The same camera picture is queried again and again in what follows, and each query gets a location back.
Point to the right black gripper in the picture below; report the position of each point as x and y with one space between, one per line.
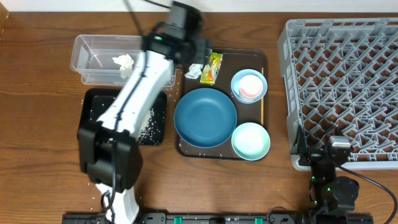
311 154

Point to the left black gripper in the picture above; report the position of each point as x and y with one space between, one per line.
201 51

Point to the white tissue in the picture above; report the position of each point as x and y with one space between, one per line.
194 71
126 64

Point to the green yellow snack wrapper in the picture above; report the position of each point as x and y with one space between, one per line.
210 71

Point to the dark blue plate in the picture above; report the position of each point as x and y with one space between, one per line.
205 117

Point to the pink cup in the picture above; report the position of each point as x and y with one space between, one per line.
250 87

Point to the white rice pile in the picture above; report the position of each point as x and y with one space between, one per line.
151 132

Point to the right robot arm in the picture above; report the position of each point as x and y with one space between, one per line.
334 197

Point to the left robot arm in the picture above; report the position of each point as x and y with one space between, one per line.
108 147

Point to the grey dishwasher rack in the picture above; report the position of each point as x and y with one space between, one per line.
342 74

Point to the mint green bowl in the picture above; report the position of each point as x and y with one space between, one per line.
251 141

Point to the light blue bowl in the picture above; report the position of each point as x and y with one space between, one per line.
235 84

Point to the clear plastic bin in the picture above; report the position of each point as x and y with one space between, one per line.
92 57

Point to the wooden chopstick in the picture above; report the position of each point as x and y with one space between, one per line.
262 104

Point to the black plastic tray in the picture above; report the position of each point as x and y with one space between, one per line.
98 100

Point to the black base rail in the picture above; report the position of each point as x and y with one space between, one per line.
274 218

